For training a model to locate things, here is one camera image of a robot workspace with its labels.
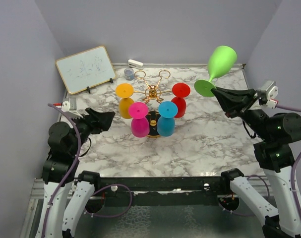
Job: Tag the red wine glass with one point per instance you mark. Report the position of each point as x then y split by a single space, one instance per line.
181 91

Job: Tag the orange wine glass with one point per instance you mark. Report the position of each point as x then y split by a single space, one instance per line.
124 92

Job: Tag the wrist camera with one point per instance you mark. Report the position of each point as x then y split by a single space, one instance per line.
267 93
69 107

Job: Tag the gold framed whiteboard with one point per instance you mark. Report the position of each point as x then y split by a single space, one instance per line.
85 70

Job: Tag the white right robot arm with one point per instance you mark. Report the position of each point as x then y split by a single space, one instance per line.
274 156

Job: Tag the small clear plastic jar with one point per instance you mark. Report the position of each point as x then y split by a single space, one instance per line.
129 74

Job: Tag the blue wine glass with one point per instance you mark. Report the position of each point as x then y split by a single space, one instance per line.
166 122

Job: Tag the pink wine glass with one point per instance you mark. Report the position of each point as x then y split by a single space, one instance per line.
139 124

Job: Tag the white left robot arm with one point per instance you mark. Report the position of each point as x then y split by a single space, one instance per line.
59 218

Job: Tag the gold wine glass rack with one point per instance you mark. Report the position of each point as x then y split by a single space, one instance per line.
152 92

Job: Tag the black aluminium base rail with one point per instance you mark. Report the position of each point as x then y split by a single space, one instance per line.
162 191

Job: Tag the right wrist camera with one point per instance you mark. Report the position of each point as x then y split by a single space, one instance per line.
267 93

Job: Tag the green wine glass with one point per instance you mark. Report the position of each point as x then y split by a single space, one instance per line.
220 62

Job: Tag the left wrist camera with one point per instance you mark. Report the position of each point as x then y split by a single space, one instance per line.
69 107

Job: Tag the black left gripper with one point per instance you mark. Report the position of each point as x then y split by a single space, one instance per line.
98 121

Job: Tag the white eraser block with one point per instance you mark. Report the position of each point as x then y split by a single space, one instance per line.
135 64

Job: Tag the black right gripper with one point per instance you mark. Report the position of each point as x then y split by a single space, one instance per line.
235 101

